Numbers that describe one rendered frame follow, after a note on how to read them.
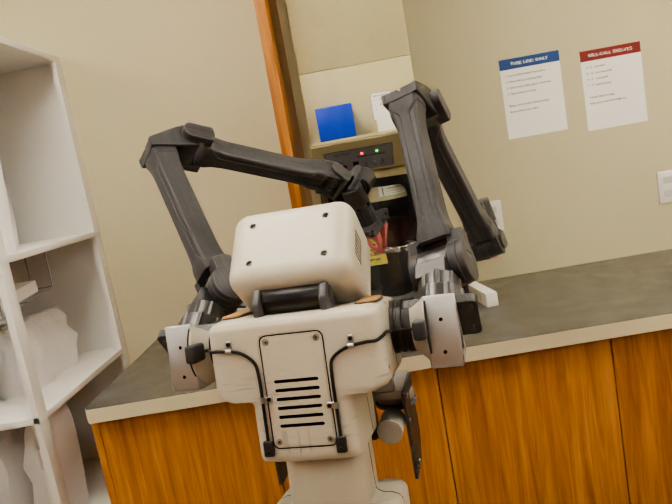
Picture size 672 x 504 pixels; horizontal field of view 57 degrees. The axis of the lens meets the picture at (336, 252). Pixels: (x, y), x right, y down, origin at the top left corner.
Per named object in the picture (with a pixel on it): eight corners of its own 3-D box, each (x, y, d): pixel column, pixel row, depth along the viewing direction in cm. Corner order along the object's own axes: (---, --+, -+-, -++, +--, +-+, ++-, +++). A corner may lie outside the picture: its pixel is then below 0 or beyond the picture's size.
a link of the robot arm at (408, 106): (369, 82, 123) (414, 60, 119) (398, 113, 134) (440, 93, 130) (412, 292, 106) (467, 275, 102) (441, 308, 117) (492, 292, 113)
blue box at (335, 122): (321, 143, 178) (316, 112, 176) (356, 137, 177) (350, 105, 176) (320, 142, 168) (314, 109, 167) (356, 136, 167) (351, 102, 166)
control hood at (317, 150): (316, 180, 180) (310, 145, 179) (427, 160, 179) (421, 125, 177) (315, 181, 169) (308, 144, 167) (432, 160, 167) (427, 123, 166)
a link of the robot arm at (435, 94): (388, 116, 128) (436, 94, 123) (391, 105, 132) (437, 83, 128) (471, 268, 147) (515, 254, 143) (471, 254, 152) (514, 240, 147)
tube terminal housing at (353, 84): (344, 314, 211) (303, 86, 200) (438, 298, 210) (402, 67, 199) (344, 334, 187) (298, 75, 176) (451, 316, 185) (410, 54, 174)
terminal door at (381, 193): (346, 318, 185) (322, 186, 179) (435, 320, 166) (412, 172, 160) (344, 319, 184) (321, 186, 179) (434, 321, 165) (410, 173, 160)
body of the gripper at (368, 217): (351, 239, 161) (339, 216, 158) (369, 216, 167) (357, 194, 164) (371, 237, 157) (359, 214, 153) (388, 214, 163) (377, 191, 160)
